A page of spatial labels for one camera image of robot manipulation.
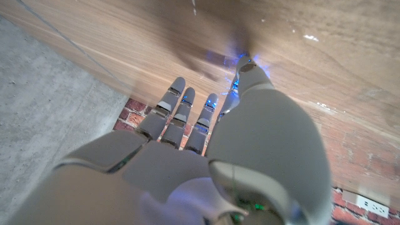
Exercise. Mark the red brick print backdrop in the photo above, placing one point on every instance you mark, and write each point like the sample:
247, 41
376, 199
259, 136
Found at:
131, 115

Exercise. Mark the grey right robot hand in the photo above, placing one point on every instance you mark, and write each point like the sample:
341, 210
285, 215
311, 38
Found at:
265, 140

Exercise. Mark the white power strip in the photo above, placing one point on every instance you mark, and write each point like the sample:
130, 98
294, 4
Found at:
372, 206

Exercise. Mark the grey tape outline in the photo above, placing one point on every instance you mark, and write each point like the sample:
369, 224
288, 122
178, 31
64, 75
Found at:
72, 42

